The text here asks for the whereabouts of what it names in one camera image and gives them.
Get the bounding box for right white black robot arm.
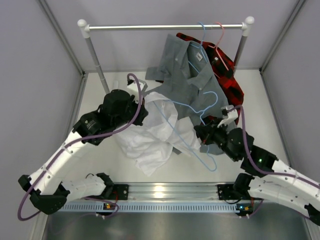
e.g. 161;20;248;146
194;123;320;225

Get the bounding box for white shirt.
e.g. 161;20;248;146
116;91;202;177

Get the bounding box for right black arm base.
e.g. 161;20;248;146
217;183;264;219

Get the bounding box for slotted grey cable duct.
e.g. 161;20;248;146
60;201;242;213

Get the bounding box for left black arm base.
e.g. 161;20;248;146
108;184;129;201

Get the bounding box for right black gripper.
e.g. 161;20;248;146
193;118;239;162

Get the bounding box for red black plaid shirt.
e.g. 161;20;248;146
175;32;244;125

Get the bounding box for blue hanger holding grey shirt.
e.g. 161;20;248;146
187;21;209;74

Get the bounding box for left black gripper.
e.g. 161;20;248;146
112;93;149;130

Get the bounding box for white metal clothes rack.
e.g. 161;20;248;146
77;16;255;95

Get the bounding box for grey button-up shirt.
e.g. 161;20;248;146
143;33;240;156

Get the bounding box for pink wire hanger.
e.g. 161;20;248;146
208;21;229;72

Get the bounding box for light blue hanger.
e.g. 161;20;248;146
146;91;219;172

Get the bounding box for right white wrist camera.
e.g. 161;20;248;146
217;105;239;131

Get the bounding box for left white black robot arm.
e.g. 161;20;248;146
18;89;148;215

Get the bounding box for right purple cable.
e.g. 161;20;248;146
224;104;320;221

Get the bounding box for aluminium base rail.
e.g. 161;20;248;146
61;178;319;201

